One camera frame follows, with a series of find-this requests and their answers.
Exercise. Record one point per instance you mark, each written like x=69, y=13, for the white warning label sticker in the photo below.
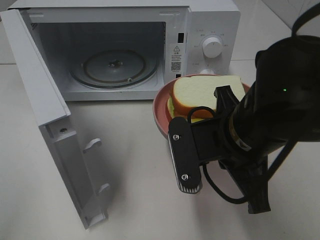
x=176, y=58

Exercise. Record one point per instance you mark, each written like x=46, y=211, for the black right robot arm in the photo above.
x=251, y=138

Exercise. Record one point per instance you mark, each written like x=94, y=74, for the lower white microwave knob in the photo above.
x=207, y=72

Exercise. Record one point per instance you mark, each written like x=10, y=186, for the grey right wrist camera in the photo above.
x=184, y=156

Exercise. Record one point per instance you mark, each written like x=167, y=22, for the pink round plate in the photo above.
x=160, y=103

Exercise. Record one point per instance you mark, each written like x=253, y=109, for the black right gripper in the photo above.
x=215, y=139

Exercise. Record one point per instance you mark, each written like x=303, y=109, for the glass microwave turntable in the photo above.
x=114, y=68

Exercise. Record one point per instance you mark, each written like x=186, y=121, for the white microwave door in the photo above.
x=53, y=116

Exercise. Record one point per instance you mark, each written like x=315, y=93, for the upper white microwave knob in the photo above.
x=212, y=47

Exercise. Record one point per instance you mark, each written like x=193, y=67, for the white bread sandwich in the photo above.
x=194, y=91

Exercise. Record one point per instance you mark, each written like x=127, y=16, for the white microwave oven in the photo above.
x=91, y=50

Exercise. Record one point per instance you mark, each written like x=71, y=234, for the white microwave knob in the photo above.
x=212, y=47
x=207, y=72

